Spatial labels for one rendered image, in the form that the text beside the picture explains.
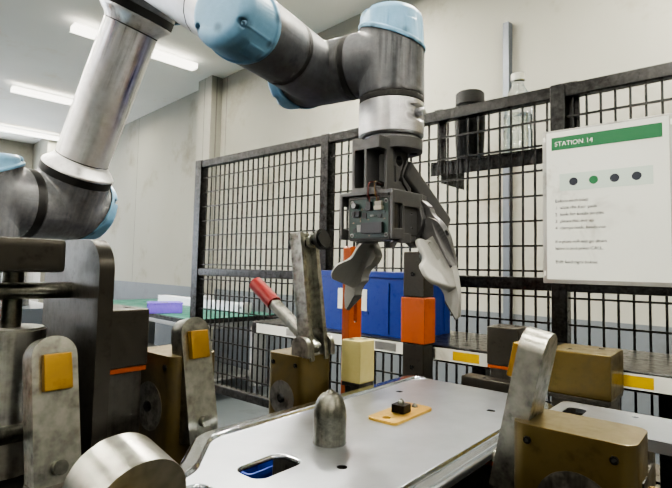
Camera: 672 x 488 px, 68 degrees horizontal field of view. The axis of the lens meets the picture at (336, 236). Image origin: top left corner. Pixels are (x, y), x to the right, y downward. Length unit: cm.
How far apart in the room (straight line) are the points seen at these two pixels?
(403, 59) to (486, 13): 326
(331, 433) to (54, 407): 24
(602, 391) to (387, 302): 44
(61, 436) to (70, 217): 51
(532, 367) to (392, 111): 29
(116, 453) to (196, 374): 38
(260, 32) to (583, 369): 58
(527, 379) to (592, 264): 63
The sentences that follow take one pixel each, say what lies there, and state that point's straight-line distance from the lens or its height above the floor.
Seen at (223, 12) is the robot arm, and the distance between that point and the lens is 52.
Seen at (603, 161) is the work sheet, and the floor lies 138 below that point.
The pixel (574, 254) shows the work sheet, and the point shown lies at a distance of 108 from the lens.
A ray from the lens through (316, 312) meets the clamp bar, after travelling 69.
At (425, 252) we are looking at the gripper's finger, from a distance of 54.
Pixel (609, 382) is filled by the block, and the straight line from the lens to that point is 76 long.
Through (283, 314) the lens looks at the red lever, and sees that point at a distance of 71.
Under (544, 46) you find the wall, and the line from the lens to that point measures 353.
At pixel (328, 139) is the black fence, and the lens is 144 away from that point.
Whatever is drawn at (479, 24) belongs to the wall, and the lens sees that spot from 383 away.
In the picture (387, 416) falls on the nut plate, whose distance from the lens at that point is 59.
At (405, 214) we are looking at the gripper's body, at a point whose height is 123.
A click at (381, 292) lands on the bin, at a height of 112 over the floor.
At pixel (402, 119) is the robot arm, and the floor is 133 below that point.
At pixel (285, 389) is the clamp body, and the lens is 69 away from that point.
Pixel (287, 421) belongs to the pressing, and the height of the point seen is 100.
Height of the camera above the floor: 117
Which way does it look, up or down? 4 degrees up
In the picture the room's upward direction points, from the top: 1 degrees clockwise
